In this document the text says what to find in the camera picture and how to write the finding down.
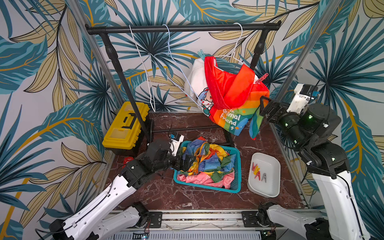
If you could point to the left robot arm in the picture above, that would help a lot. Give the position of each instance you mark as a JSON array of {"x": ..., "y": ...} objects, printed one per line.
[{"x": 92, "y": 221}]

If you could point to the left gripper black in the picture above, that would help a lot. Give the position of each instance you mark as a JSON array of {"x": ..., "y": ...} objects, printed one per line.
[{"x": 179, "y": 166}]

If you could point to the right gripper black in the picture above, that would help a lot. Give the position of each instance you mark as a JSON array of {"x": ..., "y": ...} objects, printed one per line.
[{"x": 272, "y": 110}]

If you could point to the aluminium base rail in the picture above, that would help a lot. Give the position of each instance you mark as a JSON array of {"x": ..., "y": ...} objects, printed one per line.
[{"x": 200, "y": 225}]

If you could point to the teal plastic basket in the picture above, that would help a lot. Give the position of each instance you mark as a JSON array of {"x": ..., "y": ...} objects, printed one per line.
[{"x": 235, "y": 185}]

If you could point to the rainbow striped jacket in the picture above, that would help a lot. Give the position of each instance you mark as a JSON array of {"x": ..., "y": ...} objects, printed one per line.
[{"x": 210, "y": 158}]

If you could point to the black clothes rack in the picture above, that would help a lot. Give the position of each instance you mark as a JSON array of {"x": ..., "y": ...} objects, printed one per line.
[{"x": 104, "y": 32}]

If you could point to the pink bear-print jacket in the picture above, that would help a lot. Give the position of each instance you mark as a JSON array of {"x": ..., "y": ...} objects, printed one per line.
[{"x": 216, "y": 180}]

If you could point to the rainbow jacket red hood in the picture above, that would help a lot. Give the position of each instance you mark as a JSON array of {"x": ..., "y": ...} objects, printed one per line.
[{"x": 230, "y": 101}]

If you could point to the pink clothespin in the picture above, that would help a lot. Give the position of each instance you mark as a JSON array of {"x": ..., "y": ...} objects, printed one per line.
[
  {"x": 254, "y": 168},
  {"x": 261, "y": 79},
  {"x": 258, "y": 177}
]

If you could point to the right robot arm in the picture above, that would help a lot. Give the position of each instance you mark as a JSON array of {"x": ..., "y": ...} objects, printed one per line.
[{"x": 309, "y": 130}]

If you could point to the red pipe wrench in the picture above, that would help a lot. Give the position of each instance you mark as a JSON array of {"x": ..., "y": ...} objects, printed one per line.
[{"x": 127, "y": 160}]

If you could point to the aluminium frame post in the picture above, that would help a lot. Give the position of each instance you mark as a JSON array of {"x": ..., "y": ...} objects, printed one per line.
[
  {"x": 94, "y": 13},
  {"x": 314, "y": 36}
]

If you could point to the right aluminium frame post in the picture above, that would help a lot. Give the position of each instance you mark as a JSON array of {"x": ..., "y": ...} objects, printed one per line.
[{"x": 314, "y": 36}]

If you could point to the teal clothespin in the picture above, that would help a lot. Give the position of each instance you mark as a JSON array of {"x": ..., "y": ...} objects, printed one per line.
[{"x": 201, "y": 54}]

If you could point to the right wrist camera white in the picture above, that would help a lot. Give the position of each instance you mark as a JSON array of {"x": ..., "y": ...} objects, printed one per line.
[{"x": 304, "y": 93}]

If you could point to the white plastic tray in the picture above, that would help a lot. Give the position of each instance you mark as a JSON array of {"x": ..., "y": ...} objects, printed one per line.
[{"x": 272, "y": 167}]

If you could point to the white clear clothespin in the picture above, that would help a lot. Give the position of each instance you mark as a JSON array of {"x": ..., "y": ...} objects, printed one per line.
[{"x": 264, "y": 177}]

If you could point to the yellow clothespin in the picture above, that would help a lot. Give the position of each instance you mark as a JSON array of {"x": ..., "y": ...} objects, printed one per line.
[{"x": 257, "y": 171}]

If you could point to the yellow black toolbox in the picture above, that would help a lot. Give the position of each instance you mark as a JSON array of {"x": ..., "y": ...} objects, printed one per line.
[{"x": 125, "y": 135}]

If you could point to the light blue wire hanger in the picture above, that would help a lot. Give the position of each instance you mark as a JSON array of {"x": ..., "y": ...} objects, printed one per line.
[{"x": 167, "y": 55}]

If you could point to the left aluminium frame post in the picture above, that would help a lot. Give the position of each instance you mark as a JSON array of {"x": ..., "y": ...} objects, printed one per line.
[{"x": 94, "y": 13}]

